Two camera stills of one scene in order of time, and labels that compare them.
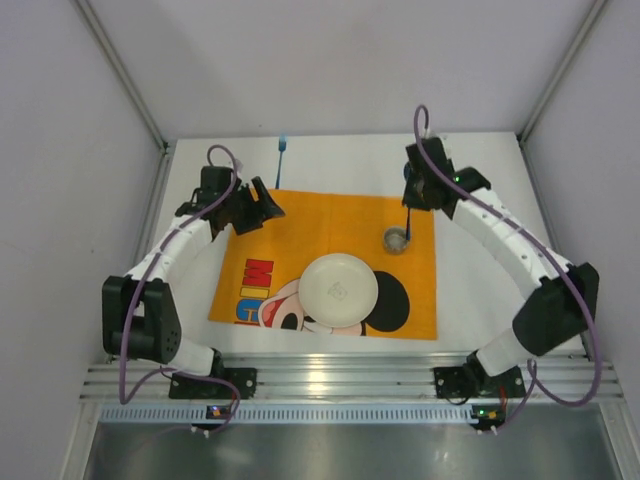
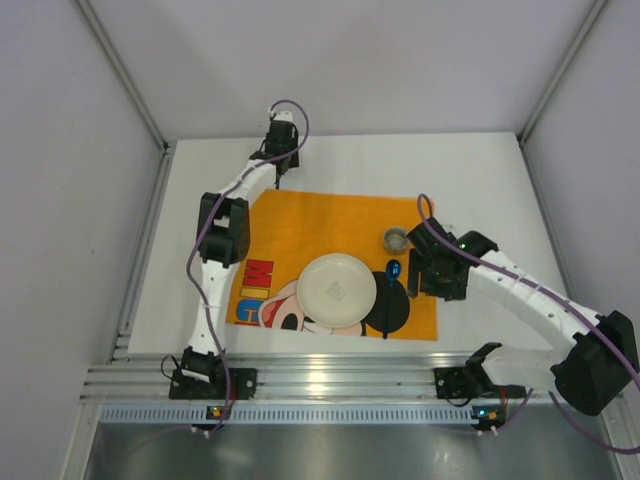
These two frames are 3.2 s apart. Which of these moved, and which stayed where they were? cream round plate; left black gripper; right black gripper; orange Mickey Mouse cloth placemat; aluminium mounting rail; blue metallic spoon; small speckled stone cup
Moved: blue metallic spoon; left black gripper; right black gripper
Stayed: cream round plate; small speckled stone cup; aluminium mounting rail; orange Mickey Mouse cloth placemat
